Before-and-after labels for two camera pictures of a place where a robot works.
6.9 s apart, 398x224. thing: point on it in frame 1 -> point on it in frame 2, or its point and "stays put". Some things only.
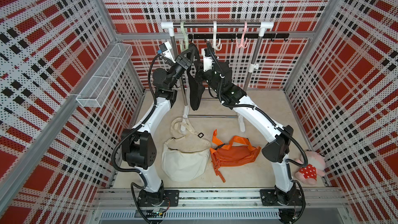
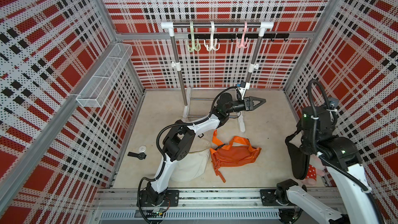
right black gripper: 202,74 -> 331,128
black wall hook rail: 237,36 stays put
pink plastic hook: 245,45 stays put
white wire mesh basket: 97,91 stays put
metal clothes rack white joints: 170,26 stays put
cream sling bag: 185,156 stays put
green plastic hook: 185,45 -> 195,45
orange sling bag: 238,152 stays put
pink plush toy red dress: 315,166 stays put
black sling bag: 196,79 -> 300,161
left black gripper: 184,61 -> 247,101
